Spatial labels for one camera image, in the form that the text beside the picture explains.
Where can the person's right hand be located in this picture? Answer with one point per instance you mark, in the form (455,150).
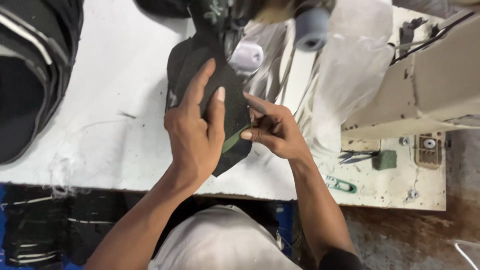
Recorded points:
(279,129)

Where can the person's left hand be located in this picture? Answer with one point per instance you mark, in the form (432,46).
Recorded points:
(191,131)

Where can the green fabric strip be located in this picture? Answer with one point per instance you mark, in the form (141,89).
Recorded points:
(234,139)

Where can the black mesh shoe piece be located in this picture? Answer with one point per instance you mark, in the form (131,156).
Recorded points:
(228,97)

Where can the clear plastic sheet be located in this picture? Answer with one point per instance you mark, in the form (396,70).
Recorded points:
(337,75)

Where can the white bobbin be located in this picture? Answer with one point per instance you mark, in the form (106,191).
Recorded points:
(247,56)

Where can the metal scissors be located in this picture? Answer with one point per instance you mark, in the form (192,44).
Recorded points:
(356,156)

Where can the green thread snips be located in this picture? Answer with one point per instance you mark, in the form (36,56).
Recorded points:
(340,184)

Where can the grey thread spool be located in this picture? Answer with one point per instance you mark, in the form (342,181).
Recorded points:
(311,28)

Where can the green fabric scrap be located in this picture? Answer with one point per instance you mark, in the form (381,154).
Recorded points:
(384,160)

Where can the person's white shirt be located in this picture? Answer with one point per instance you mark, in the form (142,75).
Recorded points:
(221,242)

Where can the black sleeve cuff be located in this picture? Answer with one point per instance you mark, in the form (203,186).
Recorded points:
(339,260)

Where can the beige sewing machine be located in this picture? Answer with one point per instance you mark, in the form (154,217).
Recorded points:
(423,71)

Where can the heap of black fabric pieces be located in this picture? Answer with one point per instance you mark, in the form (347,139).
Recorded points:
(56,225)

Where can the pile of black shoe uppers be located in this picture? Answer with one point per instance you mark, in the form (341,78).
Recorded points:
(33,71)

